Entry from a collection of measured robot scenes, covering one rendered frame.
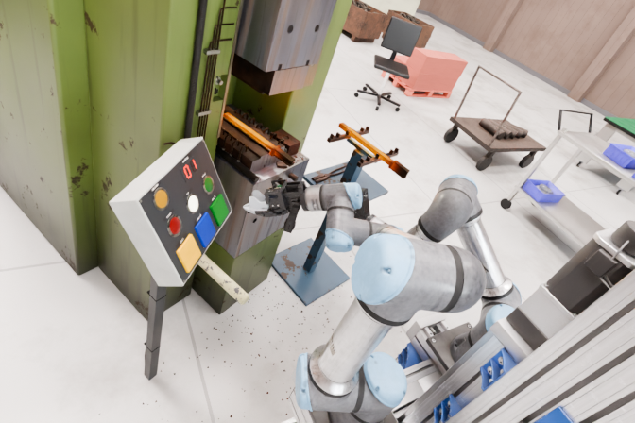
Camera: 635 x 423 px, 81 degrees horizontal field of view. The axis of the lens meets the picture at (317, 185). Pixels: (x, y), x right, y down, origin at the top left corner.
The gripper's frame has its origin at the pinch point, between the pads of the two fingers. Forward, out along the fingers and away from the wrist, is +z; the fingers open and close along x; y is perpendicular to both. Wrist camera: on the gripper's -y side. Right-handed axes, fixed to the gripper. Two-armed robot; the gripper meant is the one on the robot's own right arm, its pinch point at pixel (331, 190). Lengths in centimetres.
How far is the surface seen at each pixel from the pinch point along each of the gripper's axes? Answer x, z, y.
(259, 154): -7.4, 32.1, 0.9
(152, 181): -66, 18, -20
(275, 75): -11.8, 30.7, -35.0
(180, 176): -57, 19, -17
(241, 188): -16.0, 30.2, 14.0
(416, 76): 448, 123, 67
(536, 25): 1160, 87, -10
